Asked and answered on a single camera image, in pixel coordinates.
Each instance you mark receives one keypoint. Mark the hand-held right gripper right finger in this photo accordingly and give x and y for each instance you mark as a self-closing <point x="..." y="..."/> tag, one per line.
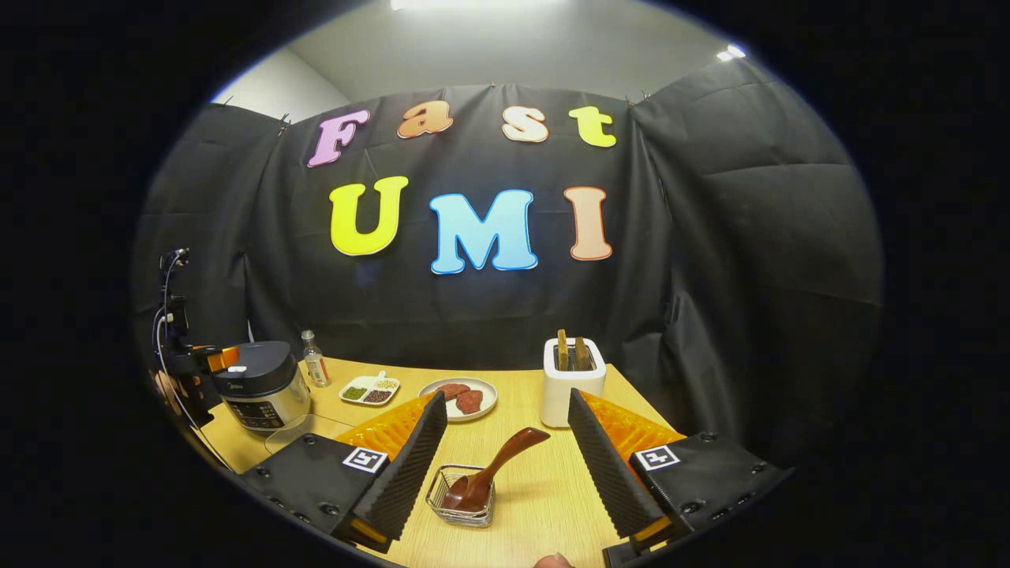
<point x="607" y="473"/>

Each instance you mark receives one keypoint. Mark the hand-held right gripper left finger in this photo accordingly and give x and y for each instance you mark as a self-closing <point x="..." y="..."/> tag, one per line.
<point x="414" y="469"/>

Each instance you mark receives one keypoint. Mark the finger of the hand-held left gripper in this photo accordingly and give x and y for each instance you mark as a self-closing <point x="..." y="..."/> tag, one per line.
<point x="225" y="359"/>

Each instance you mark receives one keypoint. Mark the dark grey rice cooker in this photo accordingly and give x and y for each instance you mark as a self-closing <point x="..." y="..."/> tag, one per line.
<point x="264" y="386"/>

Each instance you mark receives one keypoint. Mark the brown wooden spoon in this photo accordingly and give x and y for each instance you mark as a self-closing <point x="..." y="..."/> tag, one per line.
<point x="505" y="457"/>

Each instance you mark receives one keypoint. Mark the white toaster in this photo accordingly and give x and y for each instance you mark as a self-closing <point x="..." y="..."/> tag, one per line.
<point x="568" y="398"/>

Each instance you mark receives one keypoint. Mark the red meat piece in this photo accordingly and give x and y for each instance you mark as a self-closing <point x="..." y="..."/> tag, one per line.
<point x="469" y="402"/>
<point x="451" y="390"/>

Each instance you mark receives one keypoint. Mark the small glass bottle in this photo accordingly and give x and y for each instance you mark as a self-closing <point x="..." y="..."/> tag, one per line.
<point x="316" y="367"/>

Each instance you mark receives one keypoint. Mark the white divided grain dish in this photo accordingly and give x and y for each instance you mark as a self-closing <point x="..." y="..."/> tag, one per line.
<point x="369" y="389"/>

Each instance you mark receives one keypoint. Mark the white round plate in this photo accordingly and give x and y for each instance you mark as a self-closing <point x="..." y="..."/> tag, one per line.
<point x="485" y="390"/>

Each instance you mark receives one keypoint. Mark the brown toast slice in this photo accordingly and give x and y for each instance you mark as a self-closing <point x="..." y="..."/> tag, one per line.
<point x="582" y="355"/>
<point x="562" y="351"/>

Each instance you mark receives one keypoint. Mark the black backdrop cloth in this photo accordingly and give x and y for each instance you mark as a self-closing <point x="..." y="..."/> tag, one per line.
<point x="750" y="276"/>

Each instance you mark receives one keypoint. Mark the large ceiling light panel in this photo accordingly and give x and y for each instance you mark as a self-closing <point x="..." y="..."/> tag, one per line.
<point x="473" y="4"/>

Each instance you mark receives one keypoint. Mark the small ceiling light panel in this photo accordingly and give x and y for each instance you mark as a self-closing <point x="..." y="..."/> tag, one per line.
<point x="731" y="53"/>

